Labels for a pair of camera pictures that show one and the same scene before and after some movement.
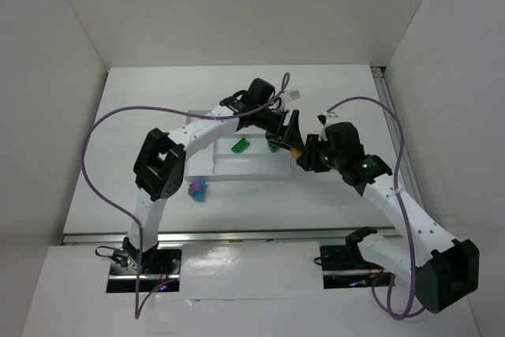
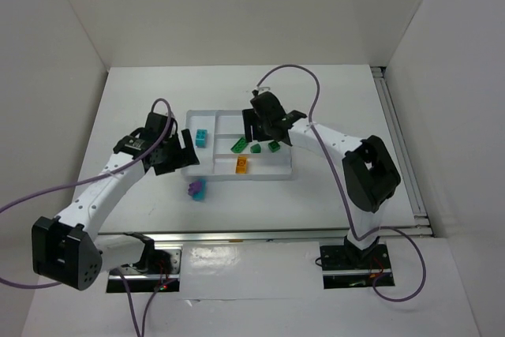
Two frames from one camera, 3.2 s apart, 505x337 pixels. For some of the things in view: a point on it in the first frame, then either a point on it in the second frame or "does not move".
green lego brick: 241,146 does not move
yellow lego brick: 295,153 to 241,167
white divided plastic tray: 236,156 does not move
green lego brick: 273,147 does not move
